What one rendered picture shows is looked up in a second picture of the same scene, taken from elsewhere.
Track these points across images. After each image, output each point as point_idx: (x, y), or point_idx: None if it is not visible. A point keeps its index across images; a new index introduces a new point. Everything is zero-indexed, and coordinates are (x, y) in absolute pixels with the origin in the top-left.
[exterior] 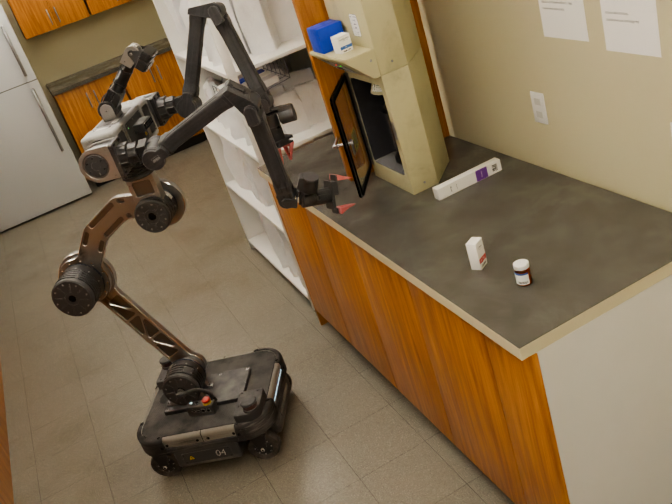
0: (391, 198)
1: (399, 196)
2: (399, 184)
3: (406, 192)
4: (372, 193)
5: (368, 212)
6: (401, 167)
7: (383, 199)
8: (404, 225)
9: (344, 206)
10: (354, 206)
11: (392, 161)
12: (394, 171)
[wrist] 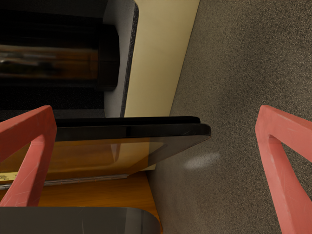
0: (214, 54)
1: (208, 30)
2: (172, 61)
3: (196, 22)
4: (194, 147)
5: (289, 99)
6: (123, 52)
7: (217, 84)
8: None
9: (297, 199)
10: (244, 196)
11: (115, 103)
12: (131, 69)
